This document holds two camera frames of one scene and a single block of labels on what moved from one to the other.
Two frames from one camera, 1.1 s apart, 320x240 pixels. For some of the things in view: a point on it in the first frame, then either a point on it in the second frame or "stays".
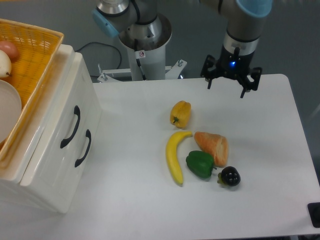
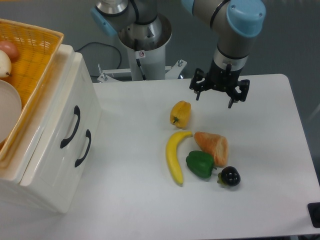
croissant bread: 216,145 stays
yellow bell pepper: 180,114 stays
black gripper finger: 255,73 -> 243,86
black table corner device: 314,209 stays
